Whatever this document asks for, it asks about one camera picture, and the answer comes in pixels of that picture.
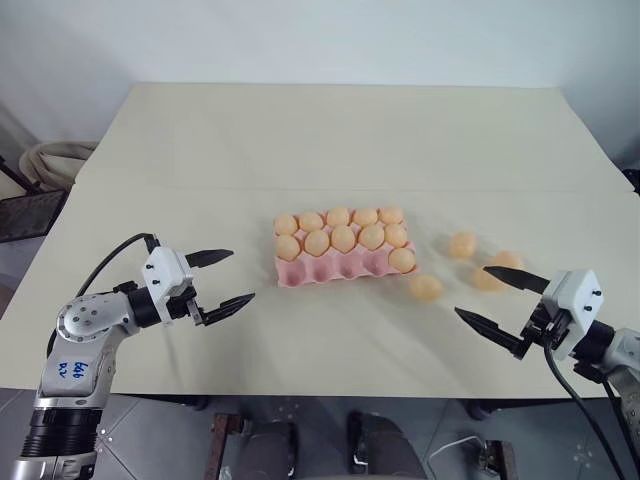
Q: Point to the rusty brown metal bar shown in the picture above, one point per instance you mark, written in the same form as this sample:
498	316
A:
500	460
221	445

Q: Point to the pink egg tray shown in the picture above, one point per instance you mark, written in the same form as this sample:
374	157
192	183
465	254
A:
345	267

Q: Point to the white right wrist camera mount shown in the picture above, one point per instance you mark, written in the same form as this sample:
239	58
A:
575	305

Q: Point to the dark rounded shape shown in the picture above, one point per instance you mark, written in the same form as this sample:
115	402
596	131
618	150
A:
270	452
382	447

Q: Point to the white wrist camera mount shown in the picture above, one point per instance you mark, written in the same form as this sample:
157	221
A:
575	305
165	270

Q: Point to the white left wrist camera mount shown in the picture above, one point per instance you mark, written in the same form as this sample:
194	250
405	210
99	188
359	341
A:
165	270

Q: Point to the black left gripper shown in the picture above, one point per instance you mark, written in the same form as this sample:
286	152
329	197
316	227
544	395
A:
182	306

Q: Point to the orange egg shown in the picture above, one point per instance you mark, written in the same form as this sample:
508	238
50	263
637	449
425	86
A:
402	260
371	237
338	216
395	235
311	221
485	281
462	245
286	224
343	238
317	242
365	217
426	288
391	215
288	247
507	260

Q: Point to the black mesh panel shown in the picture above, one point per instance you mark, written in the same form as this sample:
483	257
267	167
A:
27	215

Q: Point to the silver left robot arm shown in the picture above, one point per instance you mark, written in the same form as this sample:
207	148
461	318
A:
80	345

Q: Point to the beige round basket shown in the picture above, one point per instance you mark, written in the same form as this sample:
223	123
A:
55	162

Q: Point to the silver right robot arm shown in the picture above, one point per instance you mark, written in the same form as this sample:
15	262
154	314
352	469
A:
625	360

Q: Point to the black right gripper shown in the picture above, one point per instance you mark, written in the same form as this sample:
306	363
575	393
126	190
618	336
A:
545	325

